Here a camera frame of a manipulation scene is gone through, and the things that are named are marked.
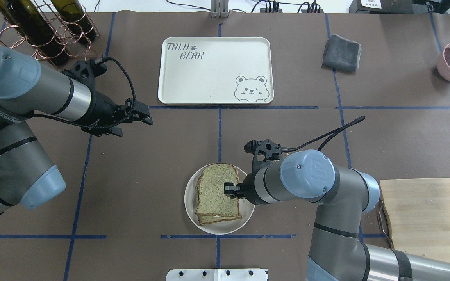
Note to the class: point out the wooden cutting board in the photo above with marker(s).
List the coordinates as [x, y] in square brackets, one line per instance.
[417, 211]

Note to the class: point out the grey folded cloth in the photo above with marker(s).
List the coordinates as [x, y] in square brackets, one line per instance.
[342, 54]

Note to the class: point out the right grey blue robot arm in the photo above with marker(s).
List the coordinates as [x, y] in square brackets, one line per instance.
[342, 194]

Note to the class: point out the green wine bottle far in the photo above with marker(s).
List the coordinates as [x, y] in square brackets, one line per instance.
[5, 13]

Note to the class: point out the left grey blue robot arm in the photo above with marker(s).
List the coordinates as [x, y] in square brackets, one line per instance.
[29, 89]

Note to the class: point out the copper wire bottle rack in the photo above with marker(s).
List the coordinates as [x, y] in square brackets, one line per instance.
[57, 30]

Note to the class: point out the cream bear tray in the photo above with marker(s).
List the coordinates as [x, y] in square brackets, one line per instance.
[216, 70]

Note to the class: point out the green wine bottle near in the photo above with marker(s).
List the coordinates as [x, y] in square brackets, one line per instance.
[37, 30]

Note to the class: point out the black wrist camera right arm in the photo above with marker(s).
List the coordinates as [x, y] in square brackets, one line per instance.
[265, 150]

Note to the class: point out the green wine bottle middle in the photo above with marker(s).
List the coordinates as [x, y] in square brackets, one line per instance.
[78, 23]

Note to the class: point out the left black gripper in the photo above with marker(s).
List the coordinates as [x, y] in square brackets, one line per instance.
[104, 109]

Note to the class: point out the green wine bottle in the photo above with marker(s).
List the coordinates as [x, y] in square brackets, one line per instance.
[78, 23]
[37, 30]
[5, 13]

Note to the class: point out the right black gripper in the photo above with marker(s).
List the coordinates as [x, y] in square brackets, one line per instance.
[248, 189]

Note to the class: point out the white round plate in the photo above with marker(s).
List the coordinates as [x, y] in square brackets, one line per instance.
[220, 228]

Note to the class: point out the bread slice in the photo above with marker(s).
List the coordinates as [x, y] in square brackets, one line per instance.
[213, 205]
[220, 167]

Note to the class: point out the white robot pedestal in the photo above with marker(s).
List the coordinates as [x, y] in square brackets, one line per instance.
[237, 274]

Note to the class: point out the aluminium frame post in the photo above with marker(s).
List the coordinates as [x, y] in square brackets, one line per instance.
[219, 9]

